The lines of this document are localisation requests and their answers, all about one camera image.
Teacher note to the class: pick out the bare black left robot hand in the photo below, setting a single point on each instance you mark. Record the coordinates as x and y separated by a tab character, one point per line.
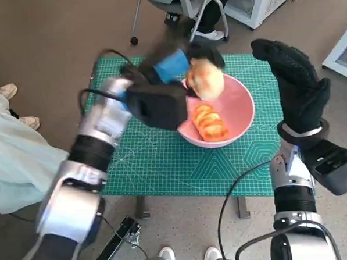
170	67

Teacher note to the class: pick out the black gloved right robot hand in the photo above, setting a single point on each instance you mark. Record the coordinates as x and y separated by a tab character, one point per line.
299	91

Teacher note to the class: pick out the round toy bread bun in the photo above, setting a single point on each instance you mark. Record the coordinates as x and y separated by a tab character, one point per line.
207	81

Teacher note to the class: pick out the pink bowl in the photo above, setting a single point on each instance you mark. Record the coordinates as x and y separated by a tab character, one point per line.
236	103

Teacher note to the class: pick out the long toy bread loaf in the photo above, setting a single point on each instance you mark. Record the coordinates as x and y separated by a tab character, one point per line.
211	123

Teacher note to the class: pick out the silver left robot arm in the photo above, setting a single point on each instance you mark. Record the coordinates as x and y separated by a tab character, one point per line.
77	184

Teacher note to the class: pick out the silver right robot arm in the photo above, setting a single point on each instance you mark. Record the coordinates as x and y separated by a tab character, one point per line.
296	199

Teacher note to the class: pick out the white vent unit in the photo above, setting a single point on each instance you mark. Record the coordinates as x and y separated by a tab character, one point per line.
344	54

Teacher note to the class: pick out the grey office chair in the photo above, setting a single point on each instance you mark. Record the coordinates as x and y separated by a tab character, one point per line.
188	1

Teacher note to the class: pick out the white mesh cabinet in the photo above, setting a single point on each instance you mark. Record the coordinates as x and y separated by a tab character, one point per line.
257	3

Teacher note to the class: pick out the green cutting mat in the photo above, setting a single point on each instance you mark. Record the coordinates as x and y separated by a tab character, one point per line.
152	166

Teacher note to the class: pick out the black table leg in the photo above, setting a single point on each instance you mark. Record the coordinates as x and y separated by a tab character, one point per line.
142	207
243	208

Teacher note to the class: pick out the person in pale clothing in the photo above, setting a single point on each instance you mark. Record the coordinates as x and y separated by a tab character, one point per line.
14	155

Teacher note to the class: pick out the person with white shoes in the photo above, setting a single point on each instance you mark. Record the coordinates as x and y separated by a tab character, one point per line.
168	255

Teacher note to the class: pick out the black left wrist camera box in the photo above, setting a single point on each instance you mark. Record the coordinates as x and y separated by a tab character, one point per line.
157	104

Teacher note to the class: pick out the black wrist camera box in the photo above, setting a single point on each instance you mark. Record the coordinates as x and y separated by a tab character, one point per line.
332	162
157	104

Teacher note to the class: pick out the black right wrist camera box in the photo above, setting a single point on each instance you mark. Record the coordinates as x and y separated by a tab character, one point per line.
332	162

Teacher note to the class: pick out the black metal bracket bar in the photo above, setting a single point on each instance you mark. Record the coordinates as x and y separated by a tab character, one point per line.
118	240

